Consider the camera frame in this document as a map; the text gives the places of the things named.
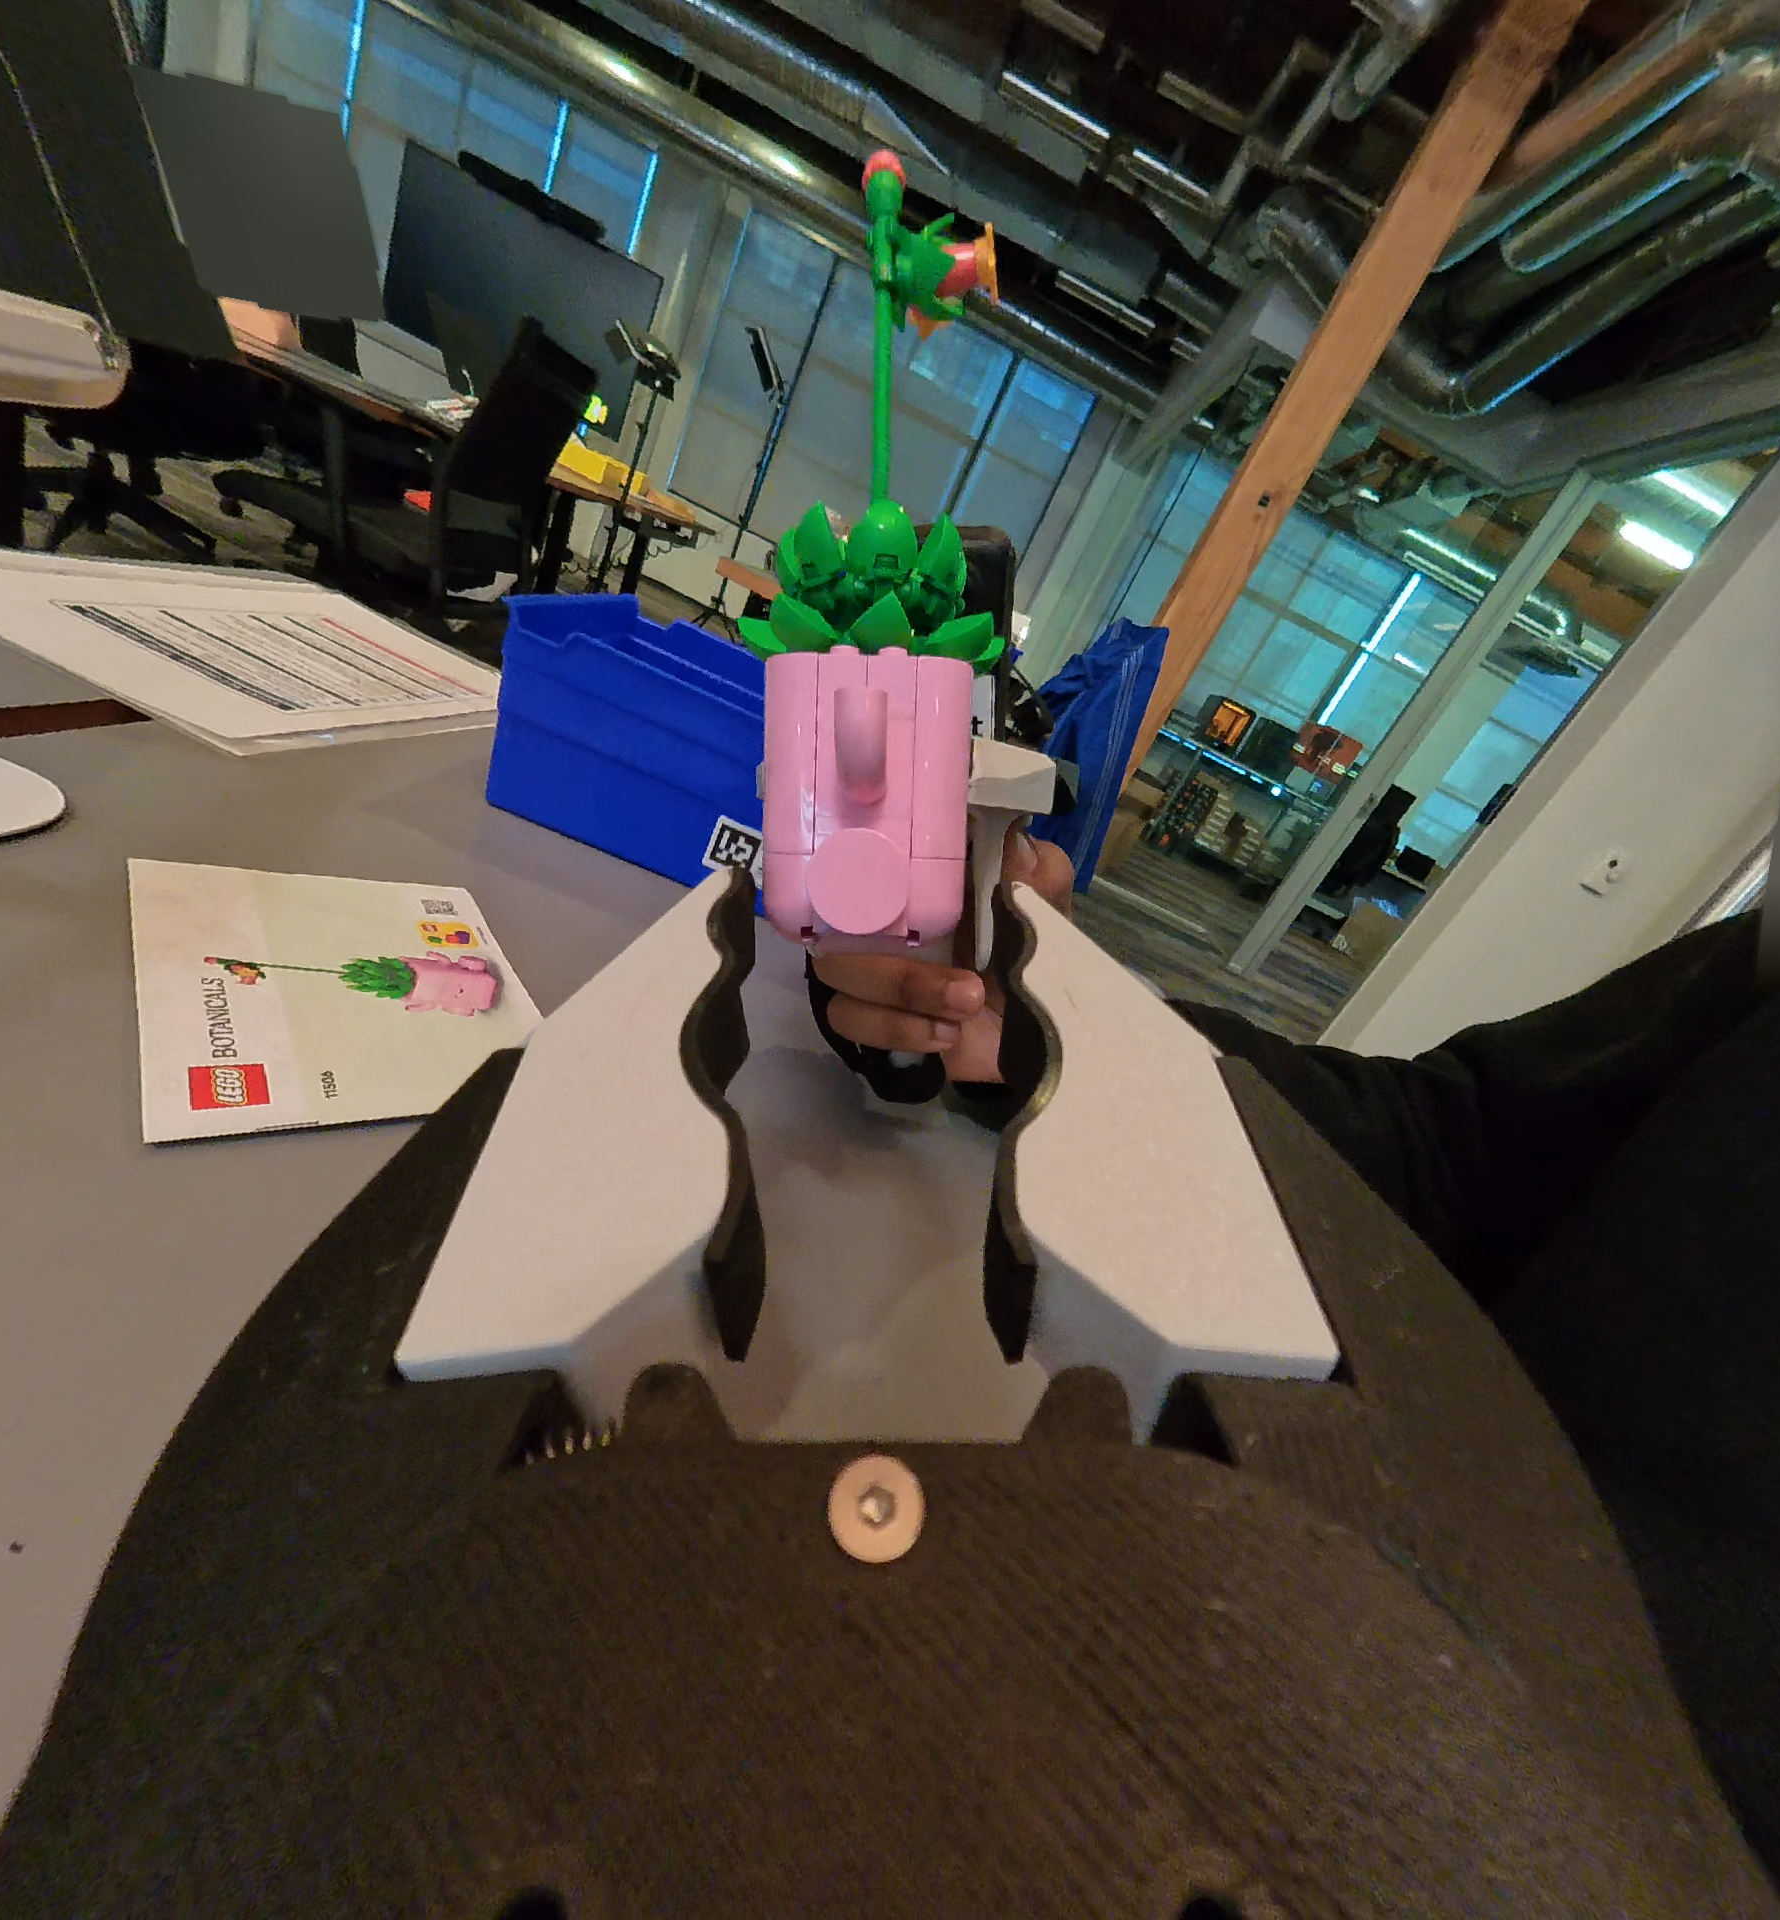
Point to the toy brick instruction booklet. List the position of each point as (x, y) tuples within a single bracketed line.
[(307, 1050)]

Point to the yellow box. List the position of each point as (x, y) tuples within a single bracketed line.
[(597, 467)]

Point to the black panel board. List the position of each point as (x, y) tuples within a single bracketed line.
[(21, 149)]

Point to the blue fabric cover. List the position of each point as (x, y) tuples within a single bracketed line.
[(1117, 749)]

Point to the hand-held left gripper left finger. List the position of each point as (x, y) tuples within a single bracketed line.
[(560, 1200)]

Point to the person's right forearm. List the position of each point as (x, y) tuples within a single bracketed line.
[(1506, 1110)]

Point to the person's right hand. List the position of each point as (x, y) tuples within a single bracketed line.
[(906, 1012)]

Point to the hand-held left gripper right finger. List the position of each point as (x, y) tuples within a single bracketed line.
[(1175, 1215)]

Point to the black office chair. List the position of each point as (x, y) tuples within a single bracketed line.
[(515, 436)]

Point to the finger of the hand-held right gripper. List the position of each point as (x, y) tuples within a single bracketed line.
[(1010, 779)]

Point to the black monitor screen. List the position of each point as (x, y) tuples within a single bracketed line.
[(502, 269)]

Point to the blue plastic bin white label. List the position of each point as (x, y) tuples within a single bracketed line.
[(592, 810)]

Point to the wooden desk black legs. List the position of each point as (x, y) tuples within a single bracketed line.
[(748, 574)]

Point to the tripod light stand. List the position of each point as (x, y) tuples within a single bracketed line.
[(646, 353), (764, 359)]

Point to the printed paper in acrylic holder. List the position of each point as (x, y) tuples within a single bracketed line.
[(230, 660)]

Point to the green toy brick plant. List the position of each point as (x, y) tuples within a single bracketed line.
[(876, 585)]

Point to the long wooden desk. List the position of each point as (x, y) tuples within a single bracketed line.
[(365, 392)]

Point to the pink toy brick pot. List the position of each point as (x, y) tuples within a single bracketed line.
[(859, 810)]

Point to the wooden support post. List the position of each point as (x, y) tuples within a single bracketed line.
[(1339, 331)]

